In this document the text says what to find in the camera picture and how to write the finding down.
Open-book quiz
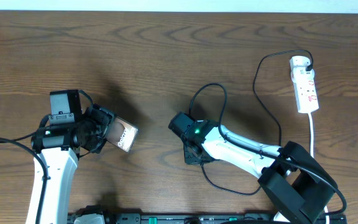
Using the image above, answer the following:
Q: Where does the white USB charger adapter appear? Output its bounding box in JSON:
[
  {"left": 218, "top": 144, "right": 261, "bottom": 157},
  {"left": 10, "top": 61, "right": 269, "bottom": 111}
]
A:
[{"left": 291, "top": 67, "right": 315, "bottom": 83}]

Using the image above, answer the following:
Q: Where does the white power strip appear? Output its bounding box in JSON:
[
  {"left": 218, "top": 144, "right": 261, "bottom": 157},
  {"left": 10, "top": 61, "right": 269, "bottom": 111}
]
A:
[{"left": 290, "top": 55, "right": 319, "bottom": 114}]

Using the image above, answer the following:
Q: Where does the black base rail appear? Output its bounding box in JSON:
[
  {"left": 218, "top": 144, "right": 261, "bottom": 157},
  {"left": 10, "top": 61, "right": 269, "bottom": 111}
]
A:
[{"left": 67, "top": 205, "right": 347, "bottom": 224}]

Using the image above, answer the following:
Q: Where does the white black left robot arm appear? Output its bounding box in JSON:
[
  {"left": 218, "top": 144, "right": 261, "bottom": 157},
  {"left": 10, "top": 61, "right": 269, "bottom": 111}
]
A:
[{"left": 25, "top": 104, "right": 117, "bottom": 223}]

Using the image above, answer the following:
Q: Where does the Galaxy S25 Ultra smartphone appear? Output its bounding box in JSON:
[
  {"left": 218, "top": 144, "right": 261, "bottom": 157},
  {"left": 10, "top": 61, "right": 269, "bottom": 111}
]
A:
[{"left": 106, "top": 116, "right": 139, "bottom": 152}]

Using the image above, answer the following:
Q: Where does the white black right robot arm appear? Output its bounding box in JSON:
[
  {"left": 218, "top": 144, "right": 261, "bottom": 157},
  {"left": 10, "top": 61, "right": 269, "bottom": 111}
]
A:
[{"left": 170, "top": 118, "right": 338, "bottom": 223}]

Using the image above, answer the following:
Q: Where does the black USB charging cable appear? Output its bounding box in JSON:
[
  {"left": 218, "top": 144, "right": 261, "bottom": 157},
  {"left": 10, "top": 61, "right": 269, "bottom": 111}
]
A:
[{"left": 200, "top": 49, "right": 314, "bottom": 197}]

